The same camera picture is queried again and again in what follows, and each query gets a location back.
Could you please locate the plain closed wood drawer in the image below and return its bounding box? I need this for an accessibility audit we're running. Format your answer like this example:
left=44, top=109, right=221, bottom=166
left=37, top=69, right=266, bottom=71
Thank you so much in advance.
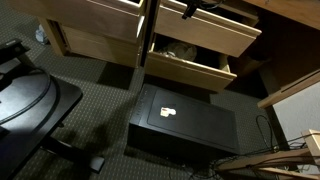
left=60, top=24, right=142, bottom=70

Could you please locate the black cable bundle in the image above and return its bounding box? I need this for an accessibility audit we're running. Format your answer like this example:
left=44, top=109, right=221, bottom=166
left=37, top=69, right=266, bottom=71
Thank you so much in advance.
left=166, top=133, right=320, bottom=180

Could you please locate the wooden easel stand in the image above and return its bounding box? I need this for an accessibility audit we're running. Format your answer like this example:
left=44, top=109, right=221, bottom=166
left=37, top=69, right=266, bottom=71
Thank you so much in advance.
left=215, top=129, right=320, bottom=180

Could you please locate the black looped cable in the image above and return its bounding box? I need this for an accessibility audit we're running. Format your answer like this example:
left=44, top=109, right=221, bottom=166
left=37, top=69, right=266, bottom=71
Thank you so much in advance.
left=254, top=114, right=278, bottom=152

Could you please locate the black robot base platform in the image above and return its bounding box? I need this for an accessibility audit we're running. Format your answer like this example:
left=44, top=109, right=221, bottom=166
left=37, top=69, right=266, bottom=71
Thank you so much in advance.
left=0, top=68, right=84, bottom=180

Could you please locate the wood drawer holding black garment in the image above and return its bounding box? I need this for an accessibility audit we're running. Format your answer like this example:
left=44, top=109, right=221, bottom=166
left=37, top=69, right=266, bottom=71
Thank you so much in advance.
left=6, top=0, right=148, bottom=45

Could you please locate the wooden desk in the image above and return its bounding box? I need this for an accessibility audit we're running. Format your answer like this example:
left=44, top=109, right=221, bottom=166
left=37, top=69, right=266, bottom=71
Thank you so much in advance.
left=242, top=0, right=320, bottom=110

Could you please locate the black equipment bracket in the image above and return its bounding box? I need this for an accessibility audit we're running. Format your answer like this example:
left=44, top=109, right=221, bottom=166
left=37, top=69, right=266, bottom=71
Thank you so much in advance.
left=0, top=37, right=32, bottom=65

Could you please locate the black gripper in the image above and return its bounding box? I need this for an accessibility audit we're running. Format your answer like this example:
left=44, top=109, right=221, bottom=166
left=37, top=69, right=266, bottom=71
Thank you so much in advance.
left=181, top=0, right=205, bottom=21

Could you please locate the wood drawer holding colourful clothes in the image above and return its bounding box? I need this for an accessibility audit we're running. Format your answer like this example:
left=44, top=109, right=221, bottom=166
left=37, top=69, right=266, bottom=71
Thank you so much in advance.
left=154, top=0, right=263, bottom=58

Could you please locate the black platform foot bar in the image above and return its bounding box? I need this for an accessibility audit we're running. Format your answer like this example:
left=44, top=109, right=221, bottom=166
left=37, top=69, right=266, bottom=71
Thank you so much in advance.
left=41, top=135, right=106, bottom=174

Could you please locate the wood drawer holding grey cloth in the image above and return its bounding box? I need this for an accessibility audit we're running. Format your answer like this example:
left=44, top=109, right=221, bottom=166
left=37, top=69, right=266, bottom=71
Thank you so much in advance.
left=143, top=33, right=238, bottom=93

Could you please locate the white orange sticker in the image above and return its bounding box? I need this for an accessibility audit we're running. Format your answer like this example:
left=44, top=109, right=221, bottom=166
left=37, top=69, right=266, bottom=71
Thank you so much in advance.
left=159, top=106, right=177, bottom=118

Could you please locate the black round disc plate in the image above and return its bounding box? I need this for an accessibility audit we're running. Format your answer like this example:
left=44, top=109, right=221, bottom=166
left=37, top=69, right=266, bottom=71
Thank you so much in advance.
left=0, top=68, right=58, bottom=126

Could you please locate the black computer tower case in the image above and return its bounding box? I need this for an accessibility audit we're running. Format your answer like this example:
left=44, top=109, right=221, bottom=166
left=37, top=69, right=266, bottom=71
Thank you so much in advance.
left=127, top=83, right=242, bottom=158

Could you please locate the white crumpled plastic bag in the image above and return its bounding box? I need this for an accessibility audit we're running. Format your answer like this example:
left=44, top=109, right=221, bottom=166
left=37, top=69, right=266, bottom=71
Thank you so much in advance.
left=34, top=24, right=50, bottom=45

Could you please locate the grey crumpled cloth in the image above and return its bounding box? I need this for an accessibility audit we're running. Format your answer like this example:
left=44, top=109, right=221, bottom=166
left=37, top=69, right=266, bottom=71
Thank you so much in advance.
left=158, top=41, right=198, bottom=62

